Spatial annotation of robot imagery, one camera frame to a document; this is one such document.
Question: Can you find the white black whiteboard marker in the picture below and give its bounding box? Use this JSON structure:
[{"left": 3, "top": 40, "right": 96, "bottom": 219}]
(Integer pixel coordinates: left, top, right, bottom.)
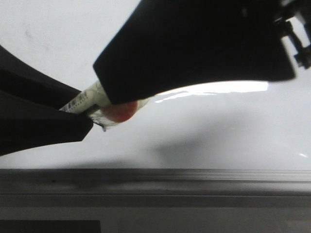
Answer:
[{"left": 59, "top": 81, "right": 111, "bottom": 114}]

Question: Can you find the red magnet taped to marker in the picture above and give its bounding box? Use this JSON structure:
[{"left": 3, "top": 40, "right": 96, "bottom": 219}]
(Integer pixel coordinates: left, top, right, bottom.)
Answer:
[{"left": 88, "top": 98, "right": 151, "bottom": 132}]

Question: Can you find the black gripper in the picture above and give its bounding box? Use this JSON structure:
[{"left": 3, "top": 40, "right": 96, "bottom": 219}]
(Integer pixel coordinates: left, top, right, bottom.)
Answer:
[{"left": 275, "top": 0, "right": 311, "bottom": 69}]

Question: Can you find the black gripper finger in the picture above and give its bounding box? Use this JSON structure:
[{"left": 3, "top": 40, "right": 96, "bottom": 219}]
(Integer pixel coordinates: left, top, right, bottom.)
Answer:
[
  {"left": 0, "top": 47, "right": 93, "bottom": 155},
  {"left": 93, "top": 0, "right": 295, "bottom": 104}
]

